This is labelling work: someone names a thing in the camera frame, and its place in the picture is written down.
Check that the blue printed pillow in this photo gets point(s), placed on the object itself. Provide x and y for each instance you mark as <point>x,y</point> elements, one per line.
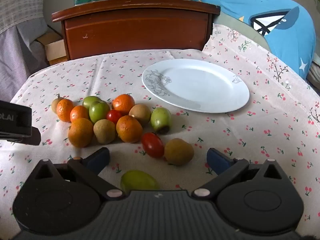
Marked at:
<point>250,7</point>

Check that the olive green bedsheet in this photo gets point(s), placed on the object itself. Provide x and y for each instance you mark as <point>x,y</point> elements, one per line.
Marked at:
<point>225,20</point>

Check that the cherry print cloth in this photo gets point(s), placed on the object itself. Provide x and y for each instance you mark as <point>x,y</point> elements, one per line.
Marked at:
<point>250,130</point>

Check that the checked grey cloth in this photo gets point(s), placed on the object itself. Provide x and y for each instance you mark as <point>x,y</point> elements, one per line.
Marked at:
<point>20,2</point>

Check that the red cherry tomato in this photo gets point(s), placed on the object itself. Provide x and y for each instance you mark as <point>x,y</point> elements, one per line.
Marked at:
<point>152,145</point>
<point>114,116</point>

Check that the brown wooden nightstand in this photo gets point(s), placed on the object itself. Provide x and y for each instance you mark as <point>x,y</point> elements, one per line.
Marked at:
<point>137,30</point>

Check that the cardboard box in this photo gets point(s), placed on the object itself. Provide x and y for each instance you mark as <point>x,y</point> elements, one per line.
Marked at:
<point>55,50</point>

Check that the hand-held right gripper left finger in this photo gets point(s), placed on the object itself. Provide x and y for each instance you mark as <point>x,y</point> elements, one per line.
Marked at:
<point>100,158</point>

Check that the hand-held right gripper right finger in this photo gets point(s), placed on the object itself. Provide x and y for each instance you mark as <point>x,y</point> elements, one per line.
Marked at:
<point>218,160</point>

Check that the green jujube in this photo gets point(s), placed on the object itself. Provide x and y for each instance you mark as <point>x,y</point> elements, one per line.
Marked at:
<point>89,101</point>
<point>138,180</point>
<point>160,120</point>
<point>99,112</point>

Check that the white oval plate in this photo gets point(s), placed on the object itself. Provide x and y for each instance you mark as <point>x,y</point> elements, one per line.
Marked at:
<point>200,85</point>

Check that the pale purple cloth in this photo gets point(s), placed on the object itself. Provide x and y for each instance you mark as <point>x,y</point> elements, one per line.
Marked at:
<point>15,62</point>

